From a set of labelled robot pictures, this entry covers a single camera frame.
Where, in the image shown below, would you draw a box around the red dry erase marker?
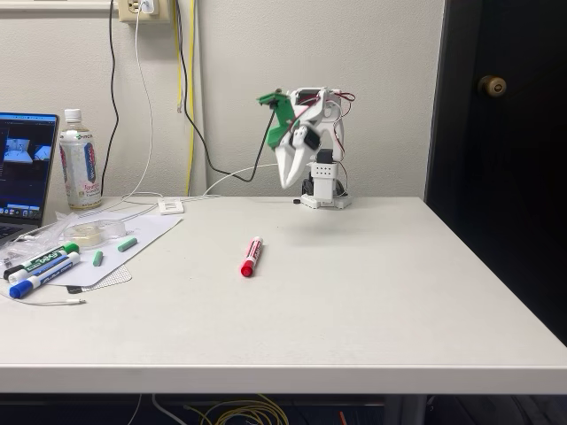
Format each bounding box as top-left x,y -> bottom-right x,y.
240,236 -> 265,279

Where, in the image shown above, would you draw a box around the green dry erase marker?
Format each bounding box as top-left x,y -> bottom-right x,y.
19,241 -> 80,274

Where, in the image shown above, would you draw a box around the blue dry erase marker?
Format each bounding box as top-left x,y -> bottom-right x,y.
8,251 -> 83,300

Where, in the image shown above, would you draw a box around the white flat adapter box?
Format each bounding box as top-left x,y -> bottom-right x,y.
158,197 -> 187,216

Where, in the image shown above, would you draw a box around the white paper sheet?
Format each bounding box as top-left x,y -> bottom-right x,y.
73,211 -> 184,284

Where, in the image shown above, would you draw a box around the brass door knob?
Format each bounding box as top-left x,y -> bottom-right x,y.
477,74 -> 509,98

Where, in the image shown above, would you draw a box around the clear round tape container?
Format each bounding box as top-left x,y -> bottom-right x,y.
64,220 -> 128,247

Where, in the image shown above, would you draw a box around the grey mesh mat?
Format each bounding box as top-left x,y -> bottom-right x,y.
43,264 -> 133,293

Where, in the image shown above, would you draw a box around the plastic tea bottle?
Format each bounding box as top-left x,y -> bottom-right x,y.
58,108 -> 103,211

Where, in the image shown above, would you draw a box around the dark door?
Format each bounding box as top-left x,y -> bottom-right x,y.
423,0 -> 567,346

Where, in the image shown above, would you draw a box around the clear plastic bags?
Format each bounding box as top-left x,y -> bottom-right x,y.
0,211 -> 79,271

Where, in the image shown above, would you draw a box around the grey laptop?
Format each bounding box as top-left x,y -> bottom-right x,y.
0,112 -> 61,247

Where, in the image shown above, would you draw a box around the grey table leg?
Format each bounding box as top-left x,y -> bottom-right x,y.
384,393 -> 430,425

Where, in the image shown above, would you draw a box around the green camera mount with board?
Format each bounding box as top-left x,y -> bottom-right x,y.
256,89 -> 297,151

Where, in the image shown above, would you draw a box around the red black servo wire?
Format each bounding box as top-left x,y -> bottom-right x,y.
292,90 -> 357,155

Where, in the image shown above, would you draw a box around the dark camera cable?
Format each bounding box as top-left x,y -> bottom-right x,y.
175,0 -> 284,182

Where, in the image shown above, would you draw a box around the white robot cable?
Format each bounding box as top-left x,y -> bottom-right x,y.
185,162 -> 283,199

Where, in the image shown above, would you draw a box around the long yellow cable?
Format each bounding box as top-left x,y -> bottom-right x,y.
185,0 -> 197,197

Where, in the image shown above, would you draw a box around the white charger cable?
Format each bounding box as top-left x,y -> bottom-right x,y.
120,11 -> 163,208

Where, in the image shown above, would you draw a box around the black power cable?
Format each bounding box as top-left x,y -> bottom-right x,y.
99,0 -> 120,198

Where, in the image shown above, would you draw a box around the beige wall outlet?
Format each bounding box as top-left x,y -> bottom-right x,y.
117,0 -> 173,24

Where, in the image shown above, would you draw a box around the yellow cable bundle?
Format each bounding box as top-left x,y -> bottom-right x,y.
183,393 -> 289,425

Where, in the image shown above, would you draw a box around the thin white plug cable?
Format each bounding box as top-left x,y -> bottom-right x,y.
0,291 -> 88,307

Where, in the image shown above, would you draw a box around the thick white floor cable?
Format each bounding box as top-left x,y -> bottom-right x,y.
151,393 -> 188,425

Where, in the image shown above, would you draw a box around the white wall trim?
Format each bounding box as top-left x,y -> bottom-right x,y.
0,2 -> 119,19

